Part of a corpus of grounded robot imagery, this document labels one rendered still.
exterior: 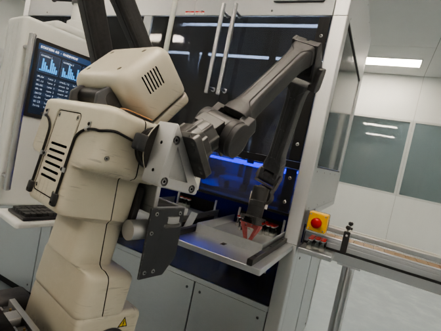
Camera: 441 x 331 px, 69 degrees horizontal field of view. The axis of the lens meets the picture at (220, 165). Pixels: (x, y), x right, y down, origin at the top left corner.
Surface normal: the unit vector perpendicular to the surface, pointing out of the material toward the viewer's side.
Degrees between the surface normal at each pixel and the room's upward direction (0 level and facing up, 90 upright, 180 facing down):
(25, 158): 90
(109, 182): 90
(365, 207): 90
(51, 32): 90
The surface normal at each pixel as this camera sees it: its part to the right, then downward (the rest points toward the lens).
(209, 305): -0.44, -0.04
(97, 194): 0.75, 0.19
